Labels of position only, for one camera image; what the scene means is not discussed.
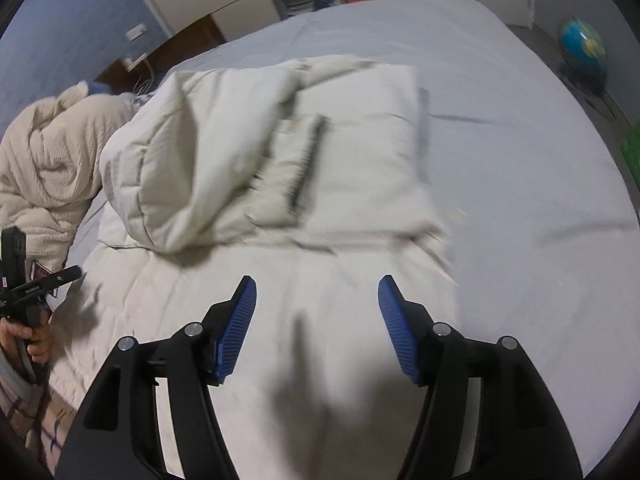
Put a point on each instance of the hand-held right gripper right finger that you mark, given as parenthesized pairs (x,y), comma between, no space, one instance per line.
(400,332)

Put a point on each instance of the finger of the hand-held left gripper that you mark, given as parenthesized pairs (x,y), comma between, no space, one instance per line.
(57,278)

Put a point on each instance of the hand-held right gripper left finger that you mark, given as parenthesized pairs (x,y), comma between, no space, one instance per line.
(235,332)

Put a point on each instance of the white hooded jacket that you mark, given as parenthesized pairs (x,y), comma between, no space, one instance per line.
(350,160)

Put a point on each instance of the person's left hand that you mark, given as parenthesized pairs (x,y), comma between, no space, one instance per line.
(41,345)

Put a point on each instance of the beige textured blanket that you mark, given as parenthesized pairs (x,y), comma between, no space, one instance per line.
(50,160)

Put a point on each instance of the person's plaid clothing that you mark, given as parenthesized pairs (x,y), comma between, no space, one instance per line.
(35,415)

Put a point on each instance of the blue pillow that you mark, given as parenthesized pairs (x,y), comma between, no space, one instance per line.
(101,88)

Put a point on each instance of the dark wooden headboard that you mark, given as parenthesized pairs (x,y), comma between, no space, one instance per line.
(190,40)

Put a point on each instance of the green patterned bag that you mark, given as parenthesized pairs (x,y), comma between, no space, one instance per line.
(631,152)

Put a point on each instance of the blue globe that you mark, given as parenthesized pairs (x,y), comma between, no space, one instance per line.
(582,45)

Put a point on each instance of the white wall socket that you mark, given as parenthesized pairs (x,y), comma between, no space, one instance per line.
(136,32)

